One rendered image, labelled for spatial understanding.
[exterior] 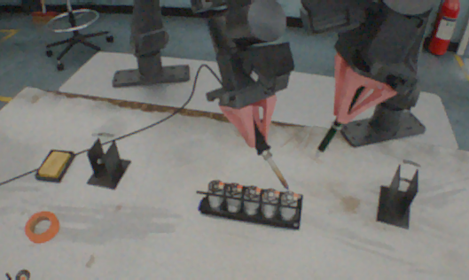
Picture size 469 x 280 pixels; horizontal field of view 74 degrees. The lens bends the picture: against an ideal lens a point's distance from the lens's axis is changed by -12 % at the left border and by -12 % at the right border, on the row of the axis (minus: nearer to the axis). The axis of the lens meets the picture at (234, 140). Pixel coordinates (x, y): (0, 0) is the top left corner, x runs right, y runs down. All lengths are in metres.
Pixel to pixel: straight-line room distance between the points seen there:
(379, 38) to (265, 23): 0.14
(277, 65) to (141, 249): 0.34
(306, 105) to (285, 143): 0.14
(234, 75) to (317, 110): 0.36
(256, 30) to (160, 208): 0.33
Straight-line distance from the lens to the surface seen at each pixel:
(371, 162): 0.71
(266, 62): 0.43
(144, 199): 0.62
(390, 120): 0.75
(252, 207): 0.54
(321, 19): 0.36
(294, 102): 0.82
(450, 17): 3.08
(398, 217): 0.63
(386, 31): 0.37
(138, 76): 0.92
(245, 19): 0.43
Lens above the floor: 1.22
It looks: 41 degrees down
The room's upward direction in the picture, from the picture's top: straight up
